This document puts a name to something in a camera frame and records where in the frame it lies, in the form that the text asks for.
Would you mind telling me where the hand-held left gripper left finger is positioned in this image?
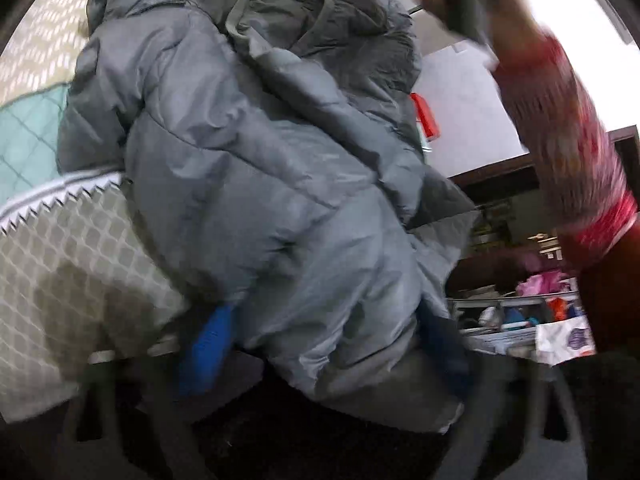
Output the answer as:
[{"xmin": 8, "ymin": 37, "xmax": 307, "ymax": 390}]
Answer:
[{"xmin": 62, "ymin": 304, "xmax": 242, "ymax": 480}]

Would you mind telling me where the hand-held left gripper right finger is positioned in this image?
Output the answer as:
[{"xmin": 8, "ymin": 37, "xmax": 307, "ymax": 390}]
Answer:
[{"xmin": 414, "ymin": 305, "xmax": 593, "ymax": 480}]

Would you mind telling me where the grey puffer jacket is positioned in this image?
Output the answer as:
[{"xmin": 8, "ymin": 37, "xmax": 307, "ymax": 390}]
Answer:
[{"xmin": 56, "ymin": 0, "xmax": 481, "ymax": 435}]

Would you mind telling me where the person's right forearm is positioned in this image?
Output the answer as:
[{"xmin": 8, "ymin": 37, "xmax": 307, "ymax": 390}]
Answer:
[{"xmin": 480, "ymin": 0, "xmax": 640, "ymax": 273}]

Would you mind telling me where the white printed cloth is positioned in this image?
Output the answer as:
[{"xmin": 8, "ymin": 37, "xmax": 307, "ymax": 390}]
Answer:
[{"xmin": 535, "ymin": 316, "xmax": 597, "ymax": 367}]

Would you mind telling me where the red bottle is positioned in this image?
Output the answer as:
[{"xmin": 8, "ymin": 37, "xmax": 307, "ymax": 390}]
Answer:
[{"xmin": 410, "ymin": 92, "xmax": 441, "ymax": 141}]

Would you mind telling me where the pink cloth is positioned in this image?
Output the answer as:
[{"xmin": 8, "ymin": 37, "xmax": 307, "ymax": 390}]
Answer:
[{"xmin": 516, "ymin": 270, "xmax": 573, "ymax": 298}]

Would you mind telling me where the beige patterned bed sheet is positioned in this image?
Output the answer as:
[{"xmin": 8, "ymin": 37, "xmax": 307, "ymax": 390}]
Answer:
[{"xmin": 0, "ymin": 0, "xmax": 193, "ymax": 421}]

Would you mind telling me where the person's dark red clothing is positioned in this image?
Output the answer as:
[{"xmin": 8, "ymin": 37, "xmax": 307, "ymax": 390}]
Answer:
[{"xmin": 560, "ymin": 210, "xmax": 640, "ymax": 480}]

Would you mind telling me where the dark wooden cabinet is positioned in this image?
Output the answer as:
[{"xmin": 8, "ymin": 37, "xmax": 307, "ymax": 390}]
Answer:
[{"xmin": 445, "ymin": 127, "xmax": 640, "ymax": 301}]

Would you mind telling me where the teal quilted blanket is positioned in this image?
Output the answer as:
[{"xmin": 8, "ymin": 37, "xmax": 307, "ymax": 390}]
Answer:
[{"xmin": 0, "ymin": 82, "xmax": 73, "ymax": 206}]

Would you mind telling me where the wire basket rack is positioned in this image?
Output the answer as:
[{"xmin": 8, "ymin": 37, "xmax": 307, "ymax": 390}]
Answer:
[{"xmin": 446, "ymin": 294, "xmax": 586, "ymax": 358}]

